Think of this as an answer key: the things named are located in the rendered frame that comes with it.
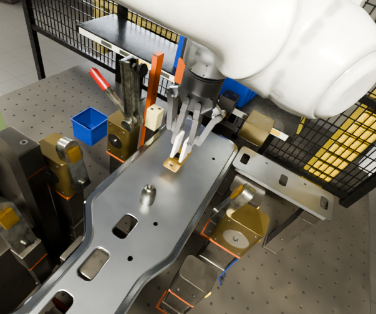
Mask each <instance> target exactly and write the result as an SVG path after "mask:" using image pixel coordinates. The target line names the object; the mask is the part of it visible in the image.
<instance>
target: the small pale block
mask: <svg viewBox="0 0 376 314"><path fill-rule="evenodd" d="M163 113H164V109H163V108H162V107H159V106H158V105H155V104H153V105H152V106H150V107H149V108H147V114H146V118H145V128H146V131H145V138H144V142H143V144H144V143H145V142H146V141H147V140H149V139H150V138H151V137H152V136H153V135H154V134H155V133H156V132H157V131H158V129H159V127H160V126H161V122H162V118H163Z"/></svg>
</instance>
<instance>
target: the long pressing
mask: <svg viewBox="0 0 376 314"><path fill-rule="evenodd" d="M172 135H173V132H172V131H171V130H168V129H167V127H166V124H165V125H164V126H163V127H161V128H160V129H159V130H158V131H157V132H156V133H155V134H154V135H153V136H152V137H151V138H150V139H149V140H147V141H146V142H145V143H144V144H143V145H142V146H141V147H139V149H138V150H136V152H134V154H132V155H131V156H130V157H129V158H128V159H127V160H126V161H124V162H123V163H122V164H121V165H120V166H119V167H118V168H117V169H116V170H115V171H114V172H113V173H112V174H110V175H109V176H108V177H107V178H106V179H105V180H104V181H102V182H101V183H100V184H99V185H98V186H97V187H96V188H95V189H94V190H93V191H92V192H91V193H90V194H89V195H88V196H87V197H86V198H85V201H84V205H83V210H84V236H83V239H82V241H81V242H80V244H79V245H78V246H77V247H76V248H75V249H74V251H73V252H72V253H71V254H70V255H69V256H68V257H67V258H66V259H65V260H64V261H63V263H61V264H60V265H59V266H58V267H57V268H56V269H55V271H54V272H53V273H52V274H51V275H50V276H49V277H48V278H47V279H46V280H45V282H44V283H43V284H42V285H41V286H40V287H39V288H38V289H37V290H36V291H35V292H34V293H33V294H32V295H31V296H30V297H29V298H28V299H27V300H26V301H25V302H24V303H23V304H22V305H21V306H20V307H19V308H17V309H15V310H13V311H11V312H9V313H6V314H40V313H41V312H42V311H43V309H45V307H46V306H47V305H48V304H49V303H50V302H51V300H52V299H53V298H54V297H55V296H56V295H57V294H58V293H59V292H65V293H66V294H68V295H69V296H71V297H72V299H73V302H72V305H71V306H70V307H69V309H68V310H67V311H66V312H65V313H64V314H126V313H127V312H128V310H129V308H130V307H131V305H132V303H133V302H134V301H135V299H136V297H137V296H138V294H139V293H140V291H141V289H142V288H143V287H144V286H145V284H146V283H147V282H149V281H150V280H151V279H153V278H154V277H156V276H157V275H158V274H160V273H161V272H163V271H164V270H165V269H167V268H168V267H169V266H171V265H172V264H173V263H174V262H175V260H176V259H177V257H178V256H179V254H180V252H181V250H182V249H183V247H184V245H185V244H186V242H187V240H188V238H189V237H190V235H191V233H192V232H193V230H194V228H195V227H196V225H197V223H198V221H199V220H200V218H201V216H202V215H203V213H204V211H205V209H206V208H207V206H208V204H209V203H210V201H211V199H212V197H213V196H214V194H215V192H216V190H217V189H218V187H219V185H220V184H221V182H222V180H223V178H224V177H225V175H226V173H227V172H228V170H229V168H230V166H231V165H232V163H233V161H234V159H235V158H236V156H237V155H238V147H237V146H236V144H235V143H233V142H232V141H231V140H229V139H227V138H225V137H224V136H222V135H220V134H218V133H217V132H215V131H213V130H211V132H210V133H209V135H208V136H207V137H206V139H205V141H204V142H203V143H202V144H201V146H197V145H196V144H195V145H194V148H193V150H192V151H191V154H190V156H189V157H188V158H187V160H186V161H185V162H184V163H183V164H182V166H181V167H180V168H179V170H178V171H177V172H173V171H172V170H170V169H168V168H166V167H165V166H164V165H163V163H164V162H165V161H166V160H167V159H168V157H169V156H170V155H171V151H172V149H173V144H172V143H171V138H172ZM212 158H214V159H215V160H212ZM147 184H152V185H154V187H155V188H156V190H157V194H156V197H155V202H154V203H153V204H152V205H151V206H145V205H143V204H142V203H141V202H140V196H141V191H142V189H143V187H144V186H145V185H147ZM125 216H131V217H133V218H134V219H135V220H136V221H137V224H136V225H135V227H134V228H133V229H132V230H131V231H130V233H129V234H128V235H127V236H126V238H124V239H121V238H119V237H117V236H116V235H114V234H113V229H114V228H115V227H116V226H117V224H118V223H119V222H120V221H121V220H122V219H123V218H124V217H125ZM154 222H157V223H158V225H157V226H154V225H153V223H154ZM96 249H102V250H103V251H105V252H106V253H108V256H109V258H108V260H107V261H106V263H105V264H104V265H103V266H102V268H101V269H100V270H99V271H98V272H97V274H96V275H95V277H94V278H93V279H92V280H89V281H86V280H84V279H83V278H81V277H80V276H79V275H78V273H77V272H78V269H79V268H80V267H81V266H82V265H83V264H84V262H85V261H86V260H87V259H88V258H89V257H90V256H91V255H92V253H93V252H94V251H95V250H96ZM129 256H132V257H133V260H132V261H128V259H127V258H128V257H129Z"/></svg>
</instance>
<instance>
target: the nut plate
mask: <svg viewBox="0 0 376 314"><path fill-rule="evenodd" d="M182 148H183V147H182V146H180V148H179V150H178V152H177V153H176V154H175V156H174V157H173V158H171V157H170V156H169V157H168V159H167V160H166V161H165V162H164V163H163V165H164V166H165V167H166V168H168V169H170V170H172V171H173V172H177V171H178V170H179V168H180V167H181V166H182V164H183V163H184V162H185V161H186V160H187V158H188V157H189V156H190V154H191V152H190V153H188V154H187V156H186V158H185V159H184V160H183V161H182V162H181V163H179V159H180V155H181V151H182ZM170 164H172V165H173V167H171V166H170Z"/></svg>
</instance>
